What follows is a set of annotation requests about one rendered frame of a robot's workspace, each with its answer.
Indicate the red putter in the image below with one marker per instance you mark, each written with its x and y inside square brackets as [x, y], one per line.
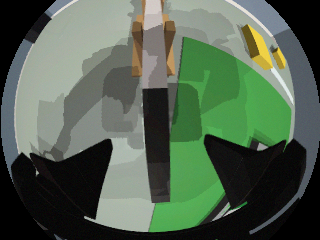
[155, 101]

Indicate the green putting mat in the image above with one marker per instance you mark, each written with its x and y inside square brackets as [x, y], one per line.
[221, 95]

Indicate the yellow rectangular block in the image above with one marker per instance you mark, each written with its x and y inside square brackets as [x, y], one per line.
[279, 58]
[257, 48]

